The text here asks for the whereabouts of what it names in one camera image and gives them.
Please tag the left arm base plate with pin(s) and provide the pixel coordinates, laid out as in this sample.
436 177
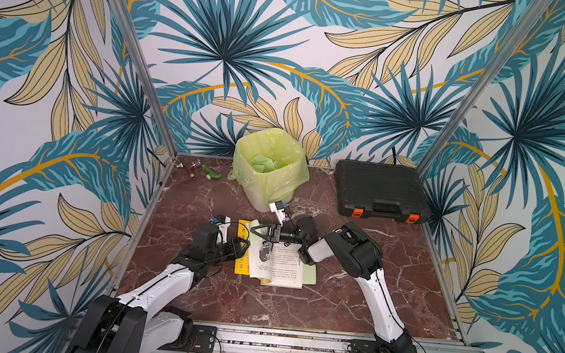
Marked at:
195 339

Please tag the left aluminium corner post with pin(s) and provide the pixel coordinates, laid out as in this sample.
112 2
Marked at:
124 21

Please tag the discarded green notes in bin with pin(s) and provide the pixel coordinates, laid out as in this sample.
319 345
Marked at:
264 164

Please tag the black plastic tool case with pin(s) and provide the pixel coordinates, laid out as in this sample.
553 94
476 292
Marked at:
368 189

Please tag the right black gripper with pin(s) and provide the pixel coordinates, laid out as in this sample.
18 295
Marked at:
275 232

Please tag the green toy piece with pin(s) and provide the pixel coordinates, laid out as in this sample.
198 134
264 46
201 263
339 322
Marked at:
211 174

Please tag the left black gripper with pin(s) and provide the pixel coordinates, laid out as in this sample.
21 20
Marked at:
235 251

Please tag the white trash bin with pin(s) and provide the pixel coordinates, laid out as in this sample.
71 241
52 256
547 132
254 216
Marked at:
262 203

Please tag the aluminium corner post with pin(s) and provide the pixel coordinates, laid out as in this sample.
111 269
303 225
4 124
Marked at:
497 62
124 21

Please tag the yellow paperback book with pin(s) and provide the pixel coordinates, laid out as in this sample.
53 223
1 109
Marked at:
285 268

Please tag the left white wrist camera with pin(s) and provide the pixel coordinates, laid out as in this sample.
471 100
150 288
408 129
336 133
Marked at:
223 223

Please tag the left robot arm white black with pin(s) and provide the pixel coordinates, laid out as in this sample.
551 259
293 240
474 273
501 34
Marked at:
142 321

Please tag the green plastic bin liner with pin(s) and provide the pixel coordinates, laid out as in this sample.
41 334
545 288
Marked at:
279 145

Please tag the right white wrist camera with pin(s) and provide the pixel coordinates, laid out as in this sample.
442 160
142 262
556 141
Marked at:
281 212

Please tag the right aluminium corner post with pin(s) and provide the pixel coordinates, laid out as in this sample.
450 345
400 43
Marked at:
497 62

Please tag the green sticky note lower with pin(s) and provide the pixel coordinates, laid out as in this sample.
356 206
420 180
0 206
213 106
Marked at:
309 275

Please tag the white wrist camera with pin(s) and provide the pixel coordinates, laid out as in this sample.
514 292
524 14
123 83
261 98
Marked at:
223 223
281 212

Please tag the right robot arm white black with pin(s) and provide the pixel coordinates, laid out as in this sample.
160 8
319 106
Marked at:
362 259

